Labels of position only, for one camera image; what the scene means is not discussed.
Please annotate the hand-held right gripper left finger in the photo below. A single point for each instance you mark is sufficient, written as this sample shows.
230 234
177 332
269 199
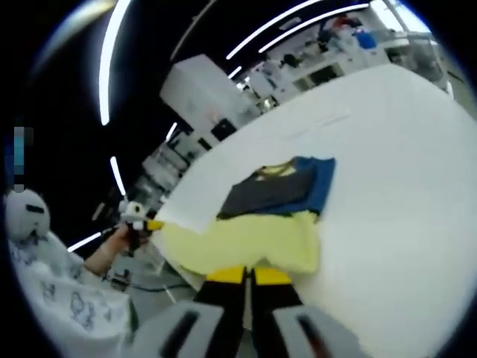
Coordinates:
186 332

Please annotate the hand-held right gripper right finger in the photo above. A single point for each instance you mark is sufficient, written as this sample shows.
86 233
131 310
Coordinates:
290 332

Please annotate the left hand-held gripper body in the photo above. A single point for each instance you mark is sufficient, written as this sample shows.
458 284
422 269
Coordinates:
133 214

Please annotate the yellow blue black garment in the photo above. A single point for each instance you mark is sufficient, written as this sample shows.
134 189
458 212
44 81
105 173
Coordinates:
242 242

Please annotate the person's left hand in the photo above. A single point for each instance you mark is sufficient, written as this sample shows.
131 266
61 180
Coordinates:
121 240

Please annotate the white ceiling light strip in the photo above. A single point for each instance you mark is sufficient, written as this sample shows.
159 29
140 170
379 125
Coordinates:
83 242
171 131
268 28
234 72
117 175
108 63
309 26

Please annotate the person's white printed shirt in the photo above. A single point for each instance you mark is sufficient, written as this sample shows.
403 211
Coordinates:
67 294

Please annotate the white worn chest device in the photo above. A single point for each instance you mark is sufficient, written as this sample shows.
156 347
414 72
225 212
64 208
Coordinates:
22 216

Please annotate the black chair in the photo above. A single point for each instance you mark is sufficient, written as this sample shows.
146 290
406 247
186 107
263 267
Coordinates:
223 129

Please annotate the white square pillar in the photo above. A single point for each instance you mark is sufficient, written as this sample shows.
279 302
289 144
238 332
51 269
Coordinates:
201 89

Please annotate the white cabinet row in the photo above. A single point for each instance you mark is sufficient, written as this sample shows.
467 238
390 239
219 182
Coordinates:
335 69

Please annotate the blue storage box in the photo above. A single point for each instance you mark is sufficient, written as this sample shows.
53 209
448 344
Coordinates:
366 40

